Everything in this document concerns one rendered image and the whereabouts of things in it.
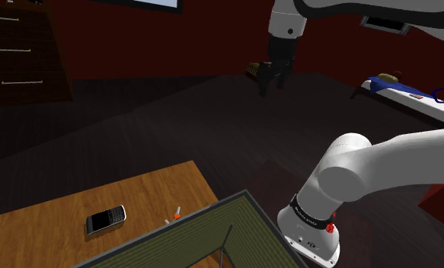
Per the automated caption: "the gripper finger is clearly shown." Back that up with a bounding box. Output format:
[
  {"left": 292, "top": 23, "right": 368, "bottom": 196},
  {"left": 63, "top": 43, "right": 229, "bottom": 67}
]
[
  {"left": 276, "top": 59, "right": 295, "bottom": 91},
  {"left": 257, "top": 61, "right": 275, "bottom": 98}
]

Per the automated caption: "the yellow striped round thing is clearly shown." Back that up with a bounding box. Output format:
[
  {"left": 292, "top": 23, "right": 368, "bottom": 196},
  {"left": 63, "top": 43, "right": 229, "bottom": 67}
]
[{"left": 245, "top": 62, "right": 262, "bottom": 80}]

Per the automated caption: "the dark-framed window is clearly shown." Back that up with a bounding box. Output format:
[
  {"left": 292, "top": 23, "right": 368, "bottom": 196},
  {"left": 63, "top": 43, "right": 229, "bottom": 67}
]
[{"left": 89, "top": 0, "right": 184, "bottom": 15}]

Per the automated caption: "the white and orange pen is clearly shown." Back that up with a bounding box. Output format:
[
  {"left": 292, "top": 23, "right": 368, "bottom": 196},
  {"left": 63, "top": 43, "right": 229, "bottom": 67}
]
[{"left": 164, "top": 206, "right": 182, "bottom": 225}]

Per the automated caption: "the green striped robot stand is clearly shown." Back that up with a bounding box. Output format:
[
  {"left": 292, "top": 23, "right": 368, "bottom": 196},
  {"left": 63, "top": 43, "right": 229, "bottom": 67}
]
[{"left": 71, "top": 188, "right": 308, "bottom": 268}]

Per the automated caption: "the black and silver phone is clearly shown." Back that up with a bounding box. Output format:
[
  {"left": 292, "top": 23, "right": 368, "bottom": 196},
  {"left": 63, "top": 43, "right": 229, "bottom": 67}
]
[{"left": 85, "top": 204, "right": 127, "bottom": 236}]

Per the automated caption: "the dark wooden chest of drawers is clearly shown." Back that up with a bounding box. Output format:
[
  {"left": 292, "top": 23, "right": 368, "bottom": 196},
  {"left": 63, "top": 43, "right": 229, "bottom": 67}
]
[{"left": 0, "top": 0, "right": 75, "bottom": 109}]

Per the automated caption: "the wooden table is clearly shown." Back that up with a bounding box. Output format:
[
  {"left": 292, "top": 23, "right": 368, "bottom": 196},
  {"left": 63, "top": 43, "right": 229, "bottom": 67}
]
[{"left": 0, "top": 159, "right": 220, "bottom": 268}]

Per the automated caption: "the grey-framed wall vent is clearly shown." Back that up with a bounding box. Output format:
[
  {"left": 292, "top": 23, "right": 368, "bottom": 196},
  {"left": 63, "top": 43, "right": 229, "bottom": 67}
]
[{"left": 359, "top": 15, "right": 411, "bottom": 37}]

